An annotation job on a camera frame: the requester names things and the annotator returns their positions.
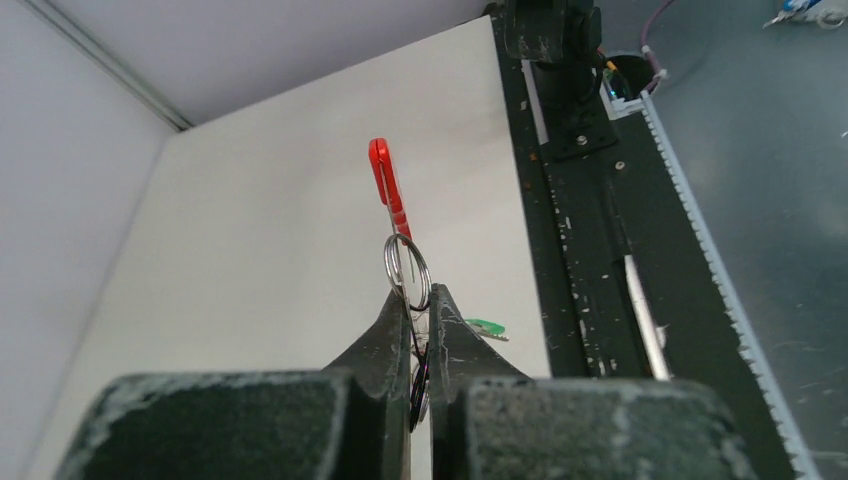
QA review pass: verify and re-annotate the metal keyring holder red handle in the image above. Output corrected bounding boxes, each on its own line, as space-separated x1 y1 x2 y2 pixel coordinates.
368 137 433 431

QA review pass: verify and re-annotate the green tag key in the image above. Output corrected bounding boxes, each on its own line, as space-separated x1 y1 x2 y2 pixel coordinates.
465 318 509 342

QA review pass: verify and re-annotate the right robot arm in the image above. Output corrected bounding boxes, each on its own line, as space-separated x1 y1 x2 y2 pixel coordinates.
504 0 603 108

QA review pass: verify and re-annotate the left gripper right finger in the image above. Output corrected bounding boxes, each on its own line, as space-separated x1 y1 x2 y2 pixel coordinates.
428 284 756 479

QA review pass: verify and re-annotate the electronics board with leds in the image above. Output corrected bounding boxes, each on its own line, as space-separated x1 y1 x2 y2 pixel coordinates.
603 59 639 101

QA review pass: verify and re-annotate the white slotted cable duct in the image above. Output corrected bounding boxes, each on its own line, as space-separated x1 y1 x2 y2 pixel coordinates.
604 92 822 479

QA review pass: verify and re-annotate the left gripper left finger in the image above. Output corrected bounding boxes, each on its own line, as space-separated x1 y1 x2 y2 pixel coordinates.
55 293 411 479

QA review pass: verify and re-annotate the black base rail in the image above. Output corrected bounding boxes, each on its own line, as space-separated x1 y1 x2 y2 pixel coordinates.
492 1 797 479

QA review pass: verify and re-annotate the spare metal keyring holder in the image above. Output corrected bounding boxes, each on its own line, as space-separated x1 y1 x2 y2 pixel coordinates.
763 0 847 30

